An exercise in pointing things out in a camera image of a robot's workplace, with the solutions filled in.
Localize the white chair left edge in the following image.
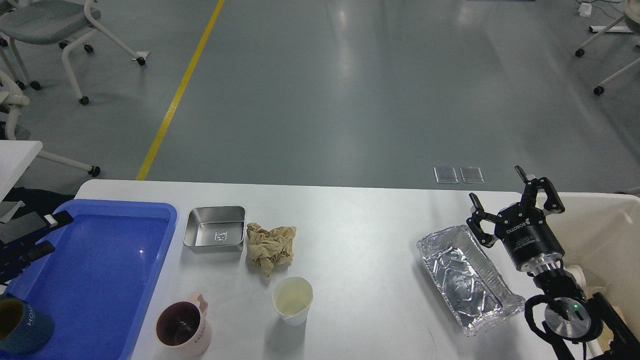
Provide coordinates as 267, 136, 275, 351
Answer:
0, 70, 101, 178

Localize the white chair top right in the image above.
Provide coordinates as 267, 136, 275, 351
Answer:
574, 0, 640, 96

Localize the left floor socket plate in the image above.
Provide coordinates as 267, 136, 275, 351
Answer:
433, 166, 460, 185

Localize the white side table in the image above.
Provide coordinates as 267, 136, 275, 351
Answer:
0, 140, 43, 199

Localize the crumpled brown paper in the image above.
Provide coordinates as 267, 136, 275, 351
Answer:
246, 222, 297, 278

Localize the white paper cup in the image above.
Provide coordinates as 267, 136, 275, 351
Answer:
271, 276, 314, 327

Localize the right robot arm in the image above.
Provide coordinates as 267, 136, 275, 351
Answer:
466, 165, 640, 360

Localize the grey office chair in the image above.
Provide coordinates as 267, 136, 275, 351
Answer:
0, 0, 147, 106

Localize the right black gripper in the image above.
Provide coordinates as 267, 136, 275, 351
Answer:
466, 165, 566, 273

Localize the stainless steel rectangular dish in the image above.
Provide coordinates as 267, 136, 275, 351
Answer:
183, 205, 246, 254

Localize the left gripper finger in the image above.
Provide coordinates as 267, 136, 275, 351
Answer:
0, 240, 56, 286
0, 210, 74, 251

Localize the floor socket plate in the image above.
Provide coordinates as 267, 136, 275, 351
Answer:
433, 166, 460, 185
459, 166, 486, 184

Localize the blue plastic tray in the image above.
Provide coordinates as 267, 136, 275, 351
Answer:
1, 199, 178, 360

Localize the right floor socket plate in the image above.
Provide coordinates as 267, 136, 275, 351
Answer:
459, 166, 486, 184

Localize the beige plastic bin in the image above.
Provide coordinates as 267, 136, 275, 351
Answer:
547, 193, 640, 337

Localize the aluminium foil tray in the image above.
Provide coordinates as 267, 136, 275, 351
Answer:
416, 225, 526, 337

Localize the teal HOME mug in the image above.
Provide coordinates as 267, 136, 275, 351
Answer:
0, 294, 54, 356

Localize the pink HOME mug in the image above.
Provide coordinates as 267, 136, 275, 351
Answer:
155, 291, 213, 358

